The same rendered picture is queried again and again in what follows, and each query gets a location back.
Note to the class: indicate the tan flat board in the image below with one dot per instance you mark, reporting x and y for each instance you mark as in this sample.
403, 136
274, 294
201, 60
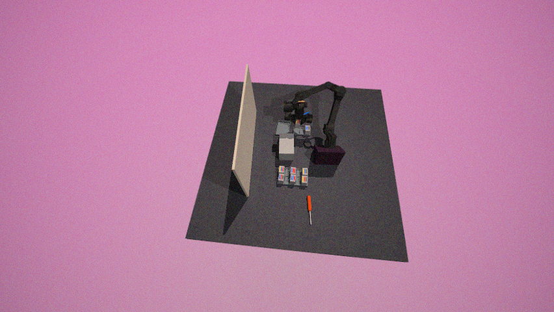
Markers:
242, 158

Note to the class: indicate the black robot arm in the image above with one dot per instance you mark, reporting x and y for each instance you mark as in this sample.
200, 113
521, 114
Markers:
328, 130

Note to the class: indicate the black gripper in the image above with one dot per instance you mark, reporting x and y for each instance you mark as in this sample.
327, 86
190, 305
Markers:
304, 118

